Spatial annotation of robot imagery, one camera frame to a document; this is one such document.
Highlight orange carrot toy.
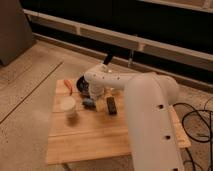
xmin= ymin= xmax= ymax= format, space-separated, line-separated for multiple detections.
xmin=64 ymin=80 xmax=73 ymax=96

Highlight black remote control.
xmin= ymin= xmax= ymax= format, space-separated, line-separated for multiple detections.
xmin=107 ymin=97 xmax=117 ymax=115

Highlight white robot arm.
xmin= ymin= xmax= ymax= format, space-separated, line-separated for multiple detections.
xmin=84 ymin=64 xmax=185 ymax=171

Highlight grey cabinet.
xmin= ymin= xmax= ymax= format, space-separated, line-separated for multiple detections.
xmin=0 ymin=0 xmax=36 ymax=66

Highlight black bowl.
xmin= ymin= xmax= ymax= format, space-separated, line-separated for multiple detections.
xmin=76 ymin=76 xmax=89 ymax=97

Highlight white window rail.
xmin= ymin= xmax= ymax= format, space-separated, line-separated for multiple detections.
xmin=24 ymin=9 xmax=213 ymax=71

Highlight black floor cables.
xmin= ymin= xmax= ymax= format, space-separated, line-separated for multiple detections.
xmin=171 ymin=96 xmax=213 ymax=171

